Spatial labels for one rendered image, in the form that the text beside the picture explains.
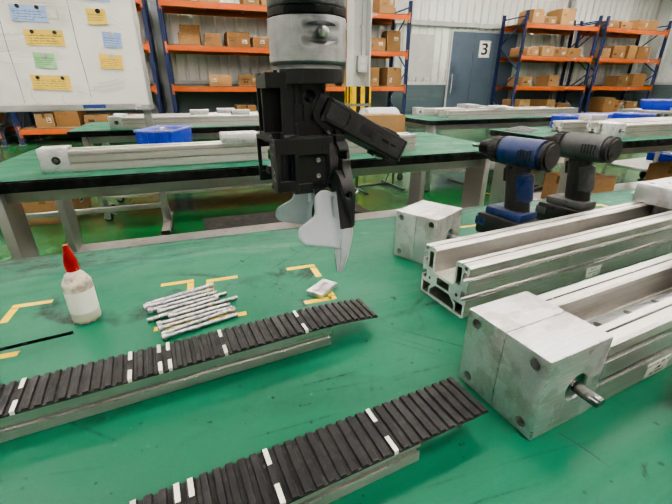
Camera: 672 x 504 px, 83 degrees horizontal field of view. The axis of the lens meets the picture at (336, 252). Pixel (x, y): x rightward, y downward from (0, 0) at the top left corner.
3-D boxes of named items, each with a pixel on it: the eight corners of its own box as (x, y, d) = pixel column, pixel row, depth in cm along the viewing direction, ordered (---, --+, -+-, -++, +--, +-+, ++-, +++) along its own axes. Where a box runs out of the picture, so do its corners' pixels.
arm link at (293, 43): (326, 27, 41) (363, 15, 34) (327, 74, 43) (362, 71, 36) (258, 23, 38) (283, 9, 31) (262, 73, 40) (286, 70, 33)
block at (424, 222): (444, 271, 71) (450, 223, 67) (393, 254, 78) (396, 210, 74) (467, 255, 77) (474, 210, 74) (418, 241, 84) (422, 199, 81)
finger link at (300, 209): (271, 237, 51) (273, 177, 45) (312, 230, 53) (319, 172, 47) (278, 252, 49) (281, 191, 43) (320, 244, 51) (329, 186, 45)
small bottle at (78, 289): (100, 321, 56) (79, 247, 51) (70, 327, 54) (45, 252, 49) (103, 309, 59) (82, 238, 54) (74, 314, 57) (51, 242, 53)
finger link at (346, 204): (327, 230, 43) (316, 153, 42) (341, 228, 44) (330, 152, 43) (345, 229, 39) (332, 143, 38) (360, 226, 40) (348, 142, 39)
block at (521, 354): (552, 461, 35) (578, 381, 31) (457, 376, 45) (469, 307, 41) (612, 426, 38) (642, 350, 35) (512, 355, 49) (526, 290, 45)
